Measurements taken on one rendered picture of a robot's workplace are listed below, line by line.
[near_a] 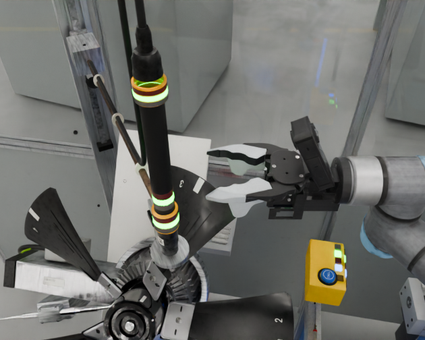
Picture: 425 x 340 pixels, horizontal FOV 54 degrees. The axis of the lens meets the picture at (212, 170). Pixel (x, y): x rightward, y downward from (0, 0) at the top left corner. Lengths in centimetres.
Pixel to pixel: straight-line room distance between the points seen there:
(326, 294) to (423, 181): 65
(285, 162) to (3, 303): 218
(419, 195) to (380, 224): 9
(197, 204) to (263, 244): 103
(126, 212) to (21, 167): 86
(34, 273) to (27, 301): 135
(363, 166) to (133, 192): 73
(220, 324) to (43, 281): 50
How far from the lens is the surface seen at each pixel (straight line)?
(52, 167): 188
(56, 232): 102
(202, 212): 89
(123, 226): 122
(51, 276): 121
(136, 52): 50
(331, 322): 240
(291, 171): 61
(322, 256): 127
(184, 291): 109
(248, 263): 204
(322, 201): 66
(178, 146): 115
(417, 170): 66
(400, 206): 68
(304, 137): 55
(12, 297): 263
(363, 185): 63
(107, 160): 150
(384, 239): 73
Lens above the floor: 209
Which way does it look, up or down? 44 degrees down
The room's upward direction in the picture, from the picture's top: straight up
